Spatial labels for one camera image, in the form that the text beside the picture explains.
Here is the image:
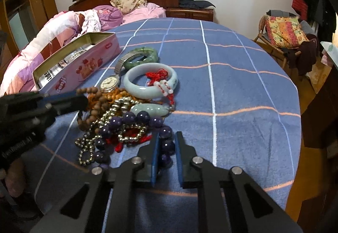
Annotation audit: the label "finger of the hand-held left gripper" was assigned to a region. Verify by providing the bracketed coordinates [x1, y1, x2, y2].
[38, 91, 80, 103]
[51, 94, 89, 117]

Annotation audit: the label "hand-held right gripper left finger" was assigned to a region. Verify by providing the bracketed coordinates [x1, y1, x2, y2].
[29, 131, 161, 233]

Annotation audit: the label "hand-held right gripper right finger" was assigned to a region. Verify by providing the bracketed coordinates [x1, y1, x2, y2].
[174, 131, 304, 233]

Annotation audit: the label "brown wooden bead necklace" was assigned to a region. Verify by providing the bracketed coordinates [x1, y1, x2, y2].
[76, 86, 132, 133]

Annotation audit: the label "clear jewellery tray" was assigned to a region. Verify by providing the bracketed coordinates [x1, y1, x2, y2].
[32, 32, 122, 96]

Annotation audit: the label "wristwatch with metal band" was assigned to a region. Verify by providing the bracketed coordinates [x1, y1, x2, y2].
[99, 48, 148, 93]

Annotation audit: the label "metal bead chain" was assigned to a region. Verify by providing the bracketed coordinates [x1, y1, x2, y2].
[75, 98, 148, 167]

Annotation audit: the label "purple bead necklace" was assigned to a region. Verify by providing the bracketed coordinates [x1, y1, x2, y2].
[94, 111, 176, 165]

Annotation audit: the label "pale jade bangle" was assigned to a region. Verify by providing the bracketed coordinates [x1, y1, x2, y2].
[123, 63, 179, 99]

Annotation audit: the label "red cord with white beads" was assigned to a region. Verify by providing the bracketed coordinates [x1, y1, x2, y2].
[145, 69, 176, 105]

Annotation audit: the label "dark green jade bangle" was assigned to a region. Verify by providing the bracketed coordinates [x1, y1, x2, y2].
[124, 48, 159, 70]

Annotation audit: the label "person's left hand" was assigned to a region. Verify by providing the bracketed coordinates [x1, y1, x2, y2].
[4, 164, 27, 198]

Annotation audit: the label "green jade pendant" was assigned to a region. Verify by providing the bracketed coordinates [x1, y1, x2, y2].
[130, 103, 176, 117]

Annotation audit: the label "pink patchwork quilt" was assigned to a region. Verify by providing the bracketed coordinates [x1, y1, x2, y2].
[0, 9, 102, 96]

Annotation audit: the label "blue checked tablecloth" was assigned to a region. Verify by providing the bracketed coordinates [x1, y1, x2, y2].
[16, 18, 301, 233]

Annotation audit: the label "purple blanket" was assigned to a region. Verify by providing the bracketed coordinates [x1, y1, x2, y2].
[92, 5, 124, 31]

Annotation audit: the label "bed with pink sheet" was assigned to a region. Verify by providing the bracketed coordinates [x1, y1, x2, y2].
[121, 2, 167, 25]

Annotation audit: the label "wicker chair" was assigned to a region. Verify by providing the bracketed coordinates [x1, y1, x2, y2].
[253, 15, 304, 70]

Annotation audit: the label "wooden nightstand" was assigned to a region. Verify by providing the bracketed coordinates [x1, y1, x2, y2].
[166, 7, 214, 22]

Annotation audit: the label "dark wooden cabinet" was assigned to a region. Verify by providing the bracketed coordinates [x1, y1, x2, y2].
[301, 64, 338, 149]

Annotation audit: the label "dark folded clothes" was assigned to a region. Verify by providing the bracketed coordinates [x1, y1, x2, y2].
[179, 0, 215, 10]

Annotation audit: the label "beige cloth bag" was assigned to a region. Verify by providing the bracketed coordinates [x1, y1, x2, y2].
[309, 56, 330, 93]

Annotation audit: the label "dark maroon garment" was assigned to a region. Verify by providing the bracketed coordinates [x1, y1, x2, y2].
[281, 35, 320, 75]

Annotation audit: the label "colourful patterned cushion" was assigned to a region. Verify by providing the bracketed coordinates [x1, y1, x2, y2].
[265, 15, 309, 49]

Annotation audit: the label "grey garment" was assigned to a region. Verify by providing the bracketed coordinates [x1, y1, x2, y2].
[267, 9, 299, 18]

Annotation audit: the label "white paper sheet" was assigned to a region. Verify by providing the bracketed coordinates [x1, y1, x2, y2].
[320, 41, 338, 67]

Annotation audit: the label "red hanging jacket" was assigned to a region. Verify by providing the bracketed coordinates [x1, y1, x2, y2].
[292, 0, 309, 16]

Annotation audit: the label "black hanging coat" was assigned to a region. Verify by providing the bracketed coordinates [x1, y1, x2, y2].
[301, 0, 336, 43]

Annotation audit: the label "red knotted cord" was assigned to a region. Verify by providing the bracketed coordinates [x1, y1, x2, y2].
[104, 127, 154, 153]

